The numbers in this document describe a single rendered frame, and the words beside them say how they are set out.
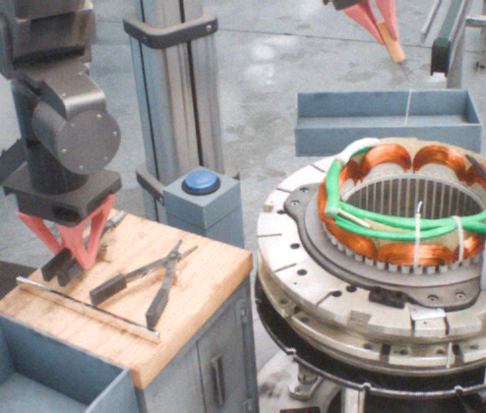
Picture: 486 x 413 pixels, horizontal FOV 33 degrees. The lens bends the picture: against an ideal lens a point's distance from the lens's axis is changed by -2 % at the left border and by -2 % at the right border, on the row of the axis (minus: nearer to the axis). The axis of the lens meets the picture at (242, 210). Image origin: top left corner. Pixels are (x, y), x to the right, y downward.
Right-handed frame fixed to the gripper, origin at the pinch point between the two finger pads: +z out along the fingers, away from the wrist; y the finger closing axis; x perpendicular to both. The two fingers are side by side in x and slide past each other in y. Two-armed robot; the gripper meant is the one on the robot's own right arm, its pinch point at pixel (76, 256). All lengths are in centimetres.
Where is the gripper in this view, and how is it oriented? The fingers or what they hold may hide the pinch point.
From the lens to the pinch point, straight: 85.6
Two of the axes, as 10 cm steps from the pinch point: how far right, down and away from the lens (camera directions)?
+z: 0.5, 8.3, 5.5
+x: 4.8, -5.0, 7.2
